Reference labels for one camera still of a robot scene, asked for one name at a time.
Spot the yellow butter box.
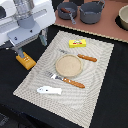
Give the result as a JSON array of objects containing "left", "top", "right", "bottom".
[{"left": 69, "top": 39, "right": 86, "bottom": 48}]

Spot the pink toy stove board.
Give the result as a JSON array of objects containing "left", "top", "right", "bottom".
[{"left": 55, "top": 0, "right": 128, "bottom": 43}]

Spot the grey cooking pot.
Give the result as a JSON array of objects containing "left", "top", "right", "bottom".
[{"left": 79, "top": 0, "right": 105, "bottom": 24}]

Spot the knife with orange handle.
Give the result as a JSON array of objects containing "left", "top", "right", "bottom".
[{"left": 59, "top": 49, "right": 97, "bottom": 62}]

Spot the beige bowl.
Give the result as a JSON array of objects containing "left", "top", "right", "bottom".
[{"left": 119, "top": 5, "right": 128, "bottom": 30}]

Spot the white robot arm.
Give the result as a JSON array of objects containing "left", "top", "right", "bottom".
[{"left": 0, "top": 0, "right": 56, "bottom": 58}]

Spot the fork with orange handle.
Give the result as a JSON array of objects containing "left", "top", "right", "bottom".
[{"left": 44, "top": 71, "right": 85, "bottom": 88}]

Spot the golden bread loaf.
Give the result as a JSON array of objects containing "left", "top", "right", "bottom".
[{"left": 16, "top": 53, "right": 36, "bottom": 70}]

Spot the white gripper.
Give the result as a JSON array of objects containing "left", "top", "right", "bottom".
[{"left": 7, "top": 16, "right": 47, "bottom": 58}]

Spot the brown sausage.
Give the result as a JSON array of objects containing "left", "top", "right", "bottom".
[{"left": 60, "top": 8, "right": 71, "bottom": 13}]

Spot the white toy fish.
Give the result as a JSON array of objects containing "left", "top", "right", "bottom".
[{"left": 37, "top": 86, "right": 62, "bottom": 95}]

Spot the round wooden plate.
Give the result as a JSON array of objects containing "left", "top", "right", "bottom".
[{"left": 55, "top": 54, "right": 83, "bottom": 77}]

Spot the woven beige placemat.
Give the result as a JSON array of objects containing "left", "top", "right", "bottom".
[{"left": 13, "top": 31, "right": 114, "bottom": 128}]

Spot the grey saucepan with handle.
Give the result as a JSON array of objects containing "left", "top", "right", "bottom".
[{"left": 57, "top": 2, "right": 78, "bottom": 24}]

